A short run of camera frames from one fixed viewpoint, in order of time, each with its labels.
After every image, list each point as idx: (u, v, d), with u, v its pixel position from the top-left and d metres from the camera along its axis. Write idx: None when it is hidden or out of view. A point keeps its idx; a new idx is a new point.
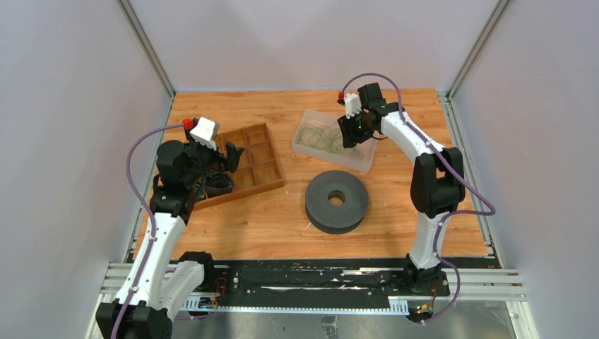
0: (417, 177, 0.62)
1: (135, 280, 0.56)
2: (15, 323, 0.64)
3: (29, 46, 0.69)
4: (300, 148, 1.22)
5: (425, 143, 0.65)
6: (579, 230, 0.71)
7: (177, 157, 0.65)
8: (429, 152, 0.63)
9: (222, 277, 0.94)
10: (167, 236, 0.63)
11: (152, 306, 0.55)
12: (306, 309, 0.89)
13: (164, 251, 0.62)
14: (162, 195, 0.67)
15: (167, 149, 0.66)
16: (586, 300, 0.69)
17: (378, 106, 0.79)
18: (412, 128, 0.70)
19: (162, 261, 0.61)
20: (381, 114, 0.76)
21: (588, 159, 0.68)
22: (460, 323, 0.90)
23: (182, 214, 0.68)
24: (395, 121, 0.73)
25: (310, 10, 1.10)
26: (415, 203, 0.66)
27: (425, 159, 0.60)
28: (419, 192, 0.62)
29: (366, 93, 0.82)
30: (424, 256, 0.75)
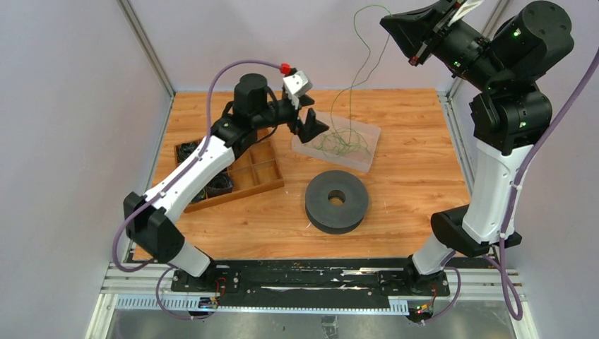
0: (458, 239, 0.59)
1: (167, 186, 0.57)
2: (13, 323, 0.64)
3: (29, 45, 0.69)
4: (300, 148, 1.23)
5: (501, 231, 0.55)
6: (580, 229, 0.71)
7: (257, 88, 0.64)
8: (495, 240, 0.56)
9: (222, 277, 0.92)
10: (212, 162, 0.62)
11: (171, 216, 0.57)
12: (306, 309, 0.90)
13: (204, 174, 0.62)
14: (224, 123, 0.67)
15: (255, 79, 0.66)
16: (588, 300, 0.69)
17: (520, 114, 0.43)
18: (511, 204, 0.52)
19: (198, 181, 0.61)
20: (508, 137, 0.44)
21: (590, 159, 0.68)
22: (460, 323, 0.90)
23: (235, 147, 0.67)
24: (504, 172, 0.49)
25: (310, 10, 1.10)
26: (436, 226, 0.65)
27: (482, 249, 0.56)
28: (452, 241, 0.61)
29: (540, 56, 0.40)
30: (430, 266, 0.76)
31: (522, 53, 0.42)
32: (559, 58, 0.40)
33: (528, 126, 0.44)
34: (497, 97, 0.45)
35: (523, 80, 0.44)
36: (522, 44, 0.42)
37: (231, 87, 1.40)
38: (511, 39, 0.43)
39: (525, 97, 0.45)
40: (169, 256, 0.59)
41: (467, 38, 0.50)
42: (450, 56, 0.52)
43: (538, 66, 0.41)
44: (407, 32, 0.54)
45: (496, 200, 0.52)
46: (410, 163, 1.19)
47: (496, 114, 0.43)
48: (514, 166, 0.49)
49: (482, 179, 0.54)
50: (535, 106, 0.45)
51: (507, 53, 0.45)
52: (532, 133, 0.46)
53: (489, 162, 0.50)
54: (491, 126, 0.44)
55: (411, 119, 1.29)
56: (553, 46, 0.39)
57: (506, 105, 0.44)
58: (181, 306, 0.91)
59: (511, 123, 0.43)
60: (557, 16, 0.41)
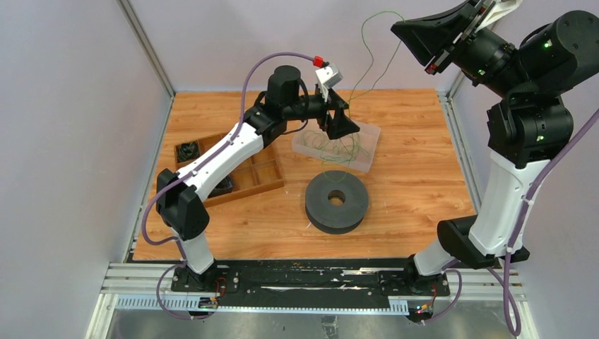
0: (465, 250, 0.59)
1: (199, 164, 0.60)
2: (15, 323, 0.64)
3: (29, 45, 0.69)
4: (301, 148, 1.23)
5: (508, 245, 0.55)
6: (579, 228, 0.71)
7: (292, 79, 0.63)
8: (500, 253, 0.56)
9: (222, 277, 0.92)
10: (242, 147, 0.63)
11: (200, 195, 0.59)
12: (306, 309, 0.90)
13: (234, 159, 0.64)
14: (256, 111, 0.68)
15: (290, 70, 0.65)
16: (588, 299, 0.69)
17: (539, 126, 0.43)
18: (520, 218, 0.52)
19: (227, 164, 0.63)
20: (523, 150, 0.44)
21: (591, 159, 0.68)
22: (460, 323, 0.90)
23: (265, 136, 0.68)
24: (516, 186, 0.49)
25: (310, 10, 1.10)
26: (443, 234, 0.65)
27: (487, 261, 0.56)
28: (458, 251, 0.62)
29: (569, 71, 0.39)
30: (431, 268, 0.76)
31: (550, 66, 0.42)
32: (590, 74, 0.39)
33: (545, 141, 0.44)
34: (516, 108, 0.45)
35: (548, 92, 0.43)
36: (552, 56, 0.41)
37: (231, 87, 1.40)
38: (542, 50, 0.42)
39: (549, 109, 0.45)
40: (195, 234, 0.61)
41: (491, 46, 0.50)
42: (474, 62, 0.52)
43: (566, 79, 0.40)
44: (422, 39, 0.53)
45: (506, 215, 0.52)
46: (410, 163, 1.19)
47: (513, 126, 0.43)
48: (528, 181, 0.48)
49: (494, 192, 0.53)
50: (556, 120, 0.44)
51: (534, 63, 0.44)
52: (551, 147, 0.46)
53: (502, 175, 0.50)
54: (506, 137, 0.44)
55: (411, 119, 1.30)
56: (584, 62, 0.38)
57: (524, 118, 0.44)
58: (181, 306, 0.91)
59: (528, 136, 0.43)
60: (592, 30, 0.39)
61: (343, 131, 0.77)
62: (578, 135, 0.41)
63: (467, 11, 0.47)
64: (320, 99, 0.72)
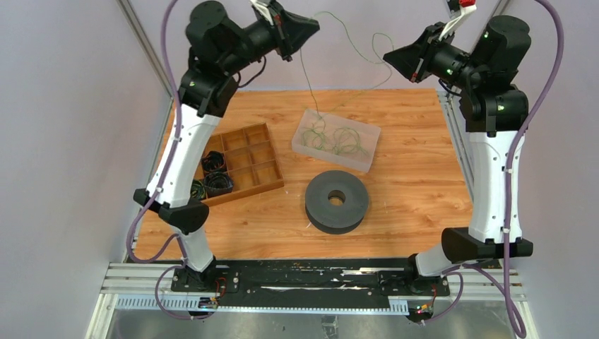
0: (465, 246, 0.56)
1: (160, 179, 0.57)
2: (15, 323, 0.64)
3: (30, 46, 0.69)
4: (300, 148, 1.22)
5: (503, 226, 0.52)
6: (578, 228, 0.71)
7: (212, 26, 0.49)
8: (500, 241, 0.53)
9: (222, 277, 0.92)
10: (191, 138, 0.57)
11: (179, 204, 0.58)
12: (306, 309, 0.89)
13: (191, 154, 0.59)
14: (190, 81, 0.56)
15: (209, 10, 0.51)
16: (587, 299, 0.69)
17: (496, 103, 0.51)
18: (506, 190, 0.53)
19: (188, 164, 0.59)
20: (489, 123, 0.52)
21: (590, 159, 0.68)
22: (460, 323, 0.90)
23: (212, 106, 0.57)
24: (494, 155, 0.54)
25: (309, 11, 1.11)
26: (447, 240, 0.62)
27: (487, 248, 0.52)
28: (460, 252, 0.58)
29: (503, 51, 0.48)
30: (430, 268, 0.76)
31: (491, 51, 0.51)
32: (521, 54, 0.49)
33: (506, 110, 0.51)
34: (478, 90, 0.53)
35: (496, 75, 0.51)
36: (491, 43, 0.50)
37: None
38: (481, 39, 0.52)
39: (504, 92, 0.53)
40: (198, 223, 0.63)
41: (448, 57, 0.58)
42: (441, 70, 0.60)
43: (506, 59, 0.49)
44: (402, 54, 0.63)
45: (493, 190, 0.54)
46: (410, 163, 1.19)
47: (477, 103, 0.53)
48: (503, 150, 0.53)
49: (479, 176, 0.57)
50: (514, 99, 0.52)
51: (482, 54, 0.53)
52: (513, 119, 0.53)
53: (480, 150, 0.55)
54: (472, 113, 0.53)
55: (410, 119, 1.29)
56: (513, 42, 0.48)
57: (486, 96, 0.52)
58: (181, 306, 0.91)
59: (490, 107, 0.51)
60: (518, 22, 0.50)
61: (305, 36, 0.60)
62: (535, 106, 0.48)
63: (431, 27, 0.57)
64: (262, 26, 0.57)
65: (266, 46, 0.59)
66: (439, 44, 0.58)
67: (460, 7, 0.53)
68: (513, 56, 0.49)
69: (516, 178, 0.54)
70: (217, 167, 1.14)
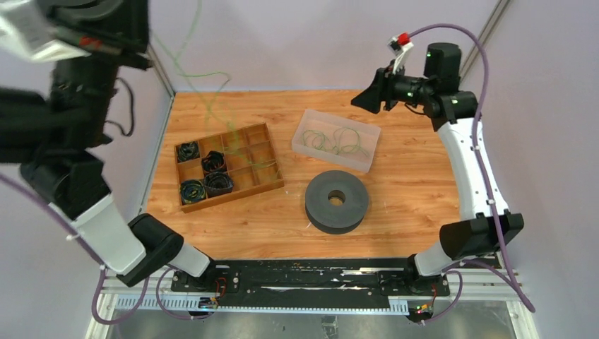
0: (460, 231, 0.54)
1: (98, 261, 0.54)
2: (15, 323, 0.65)
3: None
4: (300, 148, 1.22)
5: (489, 198, 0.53)
6: (579, 229, 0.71)
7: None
8: (489, 213, 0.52)
9: (222, 277, 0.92)
10: (85, 233, 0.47)
11: (132, 271, 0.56)
12: (306, 309, 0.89)
13: (102, 233, 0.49)
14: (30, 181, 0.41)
15: None
16: (588, 299, 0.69)
17: (450, 98, 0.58)
18: (481, 165, 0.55)
19: (109, 240, 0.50)
20: (448, 115, 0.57)
21: (590, 160, 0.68)
22: (460, 323, 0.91)
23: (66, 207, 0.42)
24: (462, 138, 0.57)
25: (309, 11, 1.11)
26: (446, 234, 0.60)
27: (478, 224, 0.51)
28: (458, 241, 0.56)
29: (443, 61, 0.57)
30: (431, 269, 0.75)
31: (435, 66, 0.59)
32: (458, 60, 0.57)
33: (460, 104, 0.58)
34: (434, 94, 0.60)
35: (445, 80, 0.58)
36: (433, 58, 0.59)
37: (230, 87, 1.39)
38: (426, 58, 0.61)
39: (454, 92, 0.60)
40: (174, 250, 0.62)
41: (405, 83, 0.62)
42: (401, 97, 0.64)
43: (449, 65, 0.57)
44: (366, 91, 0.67)
45: (470, 168, 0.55)
46: (410, 163, 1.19)
47: (436, 104, 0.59)
48: (467, 133, 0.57)
49: (456, 164, 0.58)
50: (463, 94, 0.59)
51: (429, 70, 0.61)
52: (469, 111, 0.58)
53: (448, 140, 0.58)
54: (434, 111, 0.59)
55: (411, 119, 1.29)
56: (448, 52, 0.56)
57: (441, 96, 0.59)
58: (181, 307, 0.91)
59: (446, 102, 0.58)
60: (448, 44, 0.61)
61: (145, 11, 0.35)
62: None
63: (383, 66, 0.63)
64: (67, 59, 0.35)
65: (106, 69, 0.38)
66: (395, 76, 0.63)
67: (400, 46, 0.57)
68: (453, 63, 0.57)
69: (484, 155, 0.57)
70: (217, 167, 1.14)
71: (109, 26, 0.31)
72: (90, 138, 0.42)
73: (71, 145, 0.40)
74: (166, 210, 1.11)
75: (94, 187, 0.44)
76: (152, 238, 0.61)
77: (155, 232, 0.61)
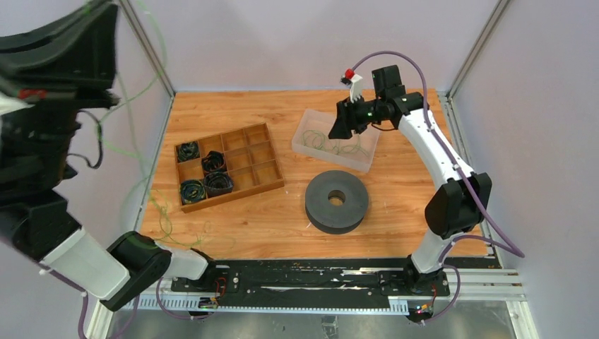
0: (437, 201, 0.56)
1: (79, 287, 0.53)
2: (15, 323, 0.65)
3: None
4: (300, 147, 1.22)
5: (453, 164, 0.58)
6: (579, 229, 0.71)
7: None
8: (458, 177, 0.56)
9: (222, 277, 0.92)
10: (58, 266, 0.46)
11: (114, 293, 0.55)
12: (306, 309, 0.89)
13: (78, 263, 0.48)
14: None
15: None
16: (588, 299, 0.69)
17: (399, 98, 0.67)
18: (439, 141, 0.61)
19: (86, 270, 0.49)
20: (402, 110, 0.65)
21: (589, 160, 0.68)
22: (460, 323, 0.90)
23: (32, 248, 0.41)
24: (418, 124, 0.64)
25: (309, 11, 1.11)
26: (429, 217, 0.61)
27: (451, 186, 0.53)
28: (439, 214, 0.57)
29: (383, 76, 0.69)
30: (429, 263, 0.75)
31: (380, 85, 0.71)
32: (395, 73, 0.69)
33: (410, 102, 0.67)
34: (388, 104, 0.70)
35: (392, 89, 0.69)
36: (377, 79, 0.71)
37: (230, 87, 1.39)
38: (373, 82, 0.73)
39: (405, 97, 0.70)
40: (160, 269, 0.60)
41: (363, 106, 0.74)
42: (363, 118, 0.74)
43: (390, 77, 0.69)
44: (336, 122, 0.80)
45: (429, 145, 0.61)
46: (410, 163, 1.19)
47: (390, 107, 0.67)
48: (420, 121, 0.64)
49: (419, 148, 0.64)
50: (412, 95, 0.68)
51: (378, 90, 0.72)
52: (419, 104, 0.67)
53: (407, 131, 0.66)
54: (390, 114, 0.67)
55: None
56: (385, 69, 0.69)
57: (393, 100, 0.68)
58: (181, 307, 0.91)
59: (397, 101, 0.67)
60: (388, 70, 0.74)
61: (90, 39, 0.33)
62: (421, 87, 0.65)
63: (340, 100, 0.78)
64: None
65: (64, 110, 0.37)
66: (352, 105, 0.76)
67: (349, 80, 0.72)
68: (393, 75, 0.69)
69: (441, 134, 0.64)
70: (218, 167, 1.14)
71: (58, 66, 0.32)
72: (53, 176, 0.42)
73: (28, 184, 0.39)
74: (166, 210, 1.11)
75: (58, 229, 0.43)
76: (138, 257, 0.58)
77: (140, 251, 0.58)
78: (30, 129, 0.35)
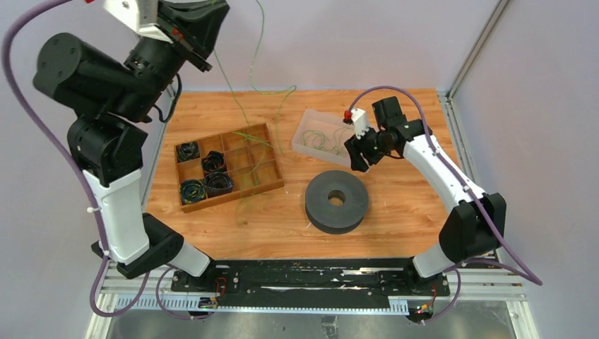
0: (452, 224, 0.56)
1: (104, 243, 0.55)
2: (16, 323, 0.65)
3: (28, 47, 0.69)
4: (300, 148, 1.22)
5: (463, 186, 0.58)
6: (578, 229, 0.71)
7: (64, 77, 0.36)
8: (469, 199, 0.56)
9: (222, 277, 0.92)
10: (109, 205, 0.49)
11: (133, 258, 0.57)
12: (306, 309, 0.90)
13: (121, 214, 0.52)
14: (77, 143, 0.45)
15: (61, 49, 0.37)
16: (588, 300, 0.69)
17: (400, 126, 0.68)
18: (446, 164, 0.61)
19: (123, 223, 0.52)
20: (405, 138, 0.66)
21: (588, 161, 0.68)
22: (460, 323, 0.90)
23: (108, 169, 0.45)
24: (423, 149, 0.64)
25: (309, 11, 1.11)
26: (445, 241, 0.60)
27: (465, 210, 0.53)
28: (456, 239, 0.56)
29: (383, 109, 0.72)
30: (431, 270, 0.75)
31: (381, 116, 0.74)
32: (395, 104, 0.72)
33: (412, 128, 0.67)
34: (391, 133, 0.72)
35: (393, 119, 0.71)
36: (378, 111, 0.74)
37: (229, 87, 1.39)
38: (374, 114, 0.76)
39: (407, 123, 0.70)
40: (172, 251, 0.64)
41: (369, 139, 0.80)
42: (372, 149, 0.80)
43: (389, 108, 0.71)
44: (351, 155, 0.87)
45: (437, 169, 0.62)
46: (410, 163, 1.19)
47: (393, 135, 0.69)
48: (425, 146, 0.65)
49: (426, 174, 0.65)
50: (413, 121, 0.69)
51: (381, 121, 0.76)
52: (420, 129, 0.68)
53: (414, 158, 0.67)
54: (394, 142, 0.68)
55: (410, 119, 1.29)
56: (383, 101, 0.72)
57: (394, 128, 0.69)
58: (181, 306, 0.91)
59: (398, 129, 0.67)
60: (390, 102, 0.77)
61: (215, 27, 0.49)
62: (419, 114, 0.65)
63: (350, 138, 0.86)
64: (156, 42, 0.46)
65: (172, 63, 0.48)
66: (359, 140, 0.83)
67: (350, 120, 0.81)
68: (393, 106, 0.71)
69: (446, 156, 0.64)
70: (218, 167, 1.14)
71: (191, 29, 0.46)
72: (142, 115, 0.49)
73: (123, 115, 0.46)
74: (166, 210, 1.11)
75: (129, 161, 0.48)
76: (153, 236, 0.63)
77: (155, 232, 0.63)
78: (155, 66, 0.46)
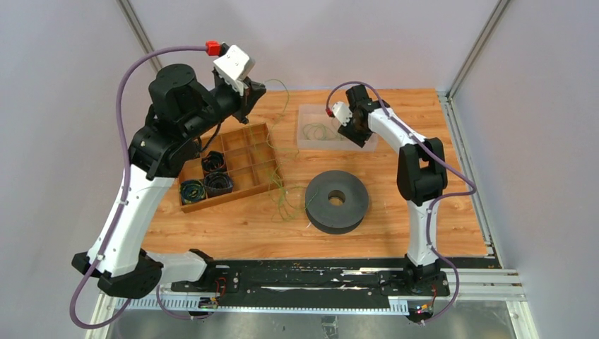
0: (400, 165, 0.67)
1: (102, 246, 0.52)
2: (16, 323, 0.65)
3: (28, 49, 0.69)
4: (305, 144, 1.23)
5: (408, 134, 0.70)
6: (578, 229, 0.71)
7: (179, 85, 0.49)
8: (412, 143, 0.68)
9: (222, 277, 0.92)
10: (140, 202, 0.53)
11: (121, 272, 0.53)
12: (306, 309, 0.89)
13: (140, 217, 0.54)
14: (141, 141, 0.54)
15: (179, 72, 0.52)
16: (587, 300, 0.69)
17: (365, 104, 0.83)
18: (397, 122, 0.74)
19: (135, 227, 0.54)
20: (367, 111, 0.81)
21: (587, 162, 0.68)
22: (460, 323, 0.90)
23: (163, 168, 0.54)
24: (381, 116, 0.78)
25: (309, 12, 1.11)
26: (402, 186, 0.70)
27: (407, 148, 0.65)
28: (405, 176, 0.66)
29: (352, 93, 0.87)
30: (421, 251, 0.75)
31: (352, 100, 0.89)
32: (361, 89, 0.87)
33: (374, 104, 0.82)
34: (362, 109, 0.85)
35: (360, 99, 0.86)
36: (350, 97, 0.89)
37: None
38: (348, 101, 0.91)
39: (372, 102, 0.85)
40: (146, 289, 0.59)
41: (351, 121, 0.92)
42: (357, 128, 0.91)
43: (357, 93, 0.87)
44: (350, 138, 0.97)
45: (390, 129, 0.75)
46: None
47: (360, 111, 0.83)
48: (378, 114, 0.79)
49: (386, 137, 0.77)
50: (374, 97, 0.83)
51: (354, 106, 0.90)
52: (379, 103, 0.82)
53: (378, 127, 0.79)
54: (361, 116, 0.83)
55: (410, 119, 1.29)
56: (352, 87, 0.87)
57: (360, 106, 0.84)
58: (181, 306, 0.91)
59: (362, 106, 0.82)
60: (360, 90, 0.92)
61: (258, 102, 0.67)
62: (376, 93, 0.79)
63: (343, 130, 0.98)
64: (230, 94, 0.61)
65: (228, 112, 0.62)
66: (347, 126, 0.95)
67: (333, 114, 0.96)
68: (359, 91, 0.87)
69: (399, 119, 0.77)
70: (218, 167, 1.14)
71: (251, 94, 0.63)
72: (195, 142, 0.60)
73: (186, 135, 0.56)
74: (166, 210, 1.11)
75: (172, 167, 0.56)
76: None
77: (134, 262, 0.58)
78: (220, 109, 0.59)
